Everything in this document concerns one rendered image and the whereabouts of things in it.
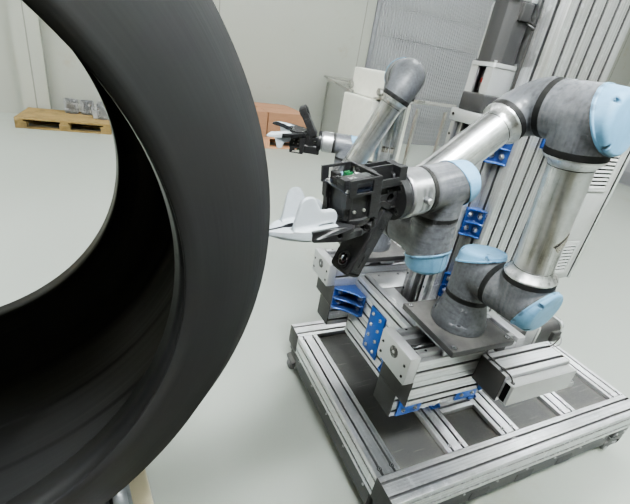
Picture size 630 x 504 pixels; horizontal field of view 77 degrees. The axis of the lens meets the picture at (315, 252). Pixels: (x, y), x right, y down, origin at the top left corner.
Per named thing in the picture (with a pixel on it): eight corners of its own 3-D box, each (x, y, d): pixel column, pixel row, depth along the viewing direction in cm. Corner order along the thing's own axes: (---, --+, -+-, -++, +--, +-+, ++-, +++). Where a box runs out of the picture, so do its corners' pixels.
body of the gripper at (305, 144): (287, 152, 148) (318, 157, 149) (289, 129, 144) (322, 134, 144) (289, 145, 155) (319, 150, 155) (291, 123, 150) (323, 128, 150)
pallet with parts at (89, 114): (115, 123, 577) (113, 101, 564) (114, 135, 518) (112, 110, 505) (26, 116, 533) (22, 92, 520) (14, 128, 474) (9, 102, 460)
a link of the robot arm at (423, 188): (397, 204, 66) (433, 223, 60) (375, 209, 64) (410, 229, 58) (404, 160, 62) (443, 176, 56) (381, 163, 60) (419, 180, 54)
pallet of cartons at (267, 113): (287, 136, 687) (290, 105, 665) (310, 152, 603) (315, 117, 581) (200, 129, 627) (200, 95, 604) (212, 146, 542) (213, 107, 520)
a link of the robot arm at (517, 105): (523, 59, 85) (345, 191, 79) (572, 65, 77) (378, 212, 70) (525, 108, 93) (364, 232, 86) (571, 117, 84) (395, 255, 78)
